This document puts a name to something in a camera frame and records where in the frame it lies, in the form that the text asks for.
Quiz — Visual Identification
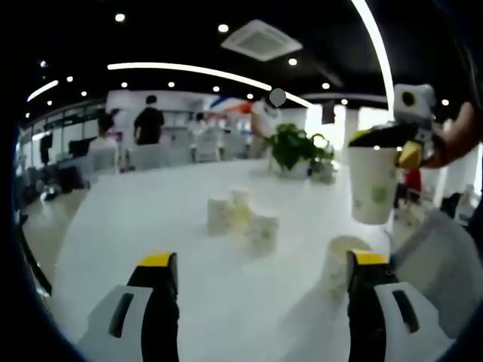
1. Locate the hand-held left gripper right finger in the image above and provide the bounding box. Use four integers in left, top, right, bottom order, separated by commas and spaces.
346, 248, 456, 362

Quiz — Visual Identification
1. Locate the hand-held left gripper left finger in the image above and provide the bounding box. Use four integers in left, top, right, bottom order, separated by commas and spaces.
75, 251, 180, 362

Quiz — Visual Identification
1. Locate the person's right hand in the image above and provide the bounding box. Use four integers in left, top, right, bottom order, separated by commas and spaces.
420, 112, 463, 170

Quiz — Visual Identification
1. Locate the long curved ceiling light strip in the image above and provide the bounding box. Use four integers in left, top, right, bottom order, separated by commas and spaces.
350, 0, 395, 110
107, 62, 310, 109

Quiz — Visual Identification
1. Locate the small clear vase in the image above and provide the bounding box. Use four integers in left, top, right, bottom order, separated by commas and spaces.
309, 161, 337, 185

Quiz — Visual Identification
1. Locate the green leafy plant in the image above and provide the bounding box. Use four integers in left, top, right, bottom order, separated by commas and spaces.
266, 123, 336, 171

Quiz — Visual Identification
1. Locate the white plant pot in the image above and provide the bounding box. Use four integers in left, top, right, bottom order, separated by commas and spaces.
281, 160, 309, 179

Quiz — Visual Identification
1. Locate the white table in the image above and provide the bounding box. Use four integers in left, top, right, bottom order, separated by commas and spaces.
51, 158, 393, 362

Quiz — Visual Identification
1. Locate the ceiling air vent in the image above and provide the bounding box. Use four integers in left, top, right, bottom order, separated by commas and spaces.
220, 19, 303, 62

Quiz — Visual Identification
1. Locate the white office chair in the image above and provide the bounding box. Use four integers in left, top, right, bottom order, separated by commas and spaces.
90, 145, 120, 173
195, 130, 222, 163

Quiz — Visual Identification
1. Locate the group of round ceiling spotlights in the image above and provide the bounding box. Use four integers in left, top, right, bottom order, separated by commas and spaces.
24, 13, 452, 118

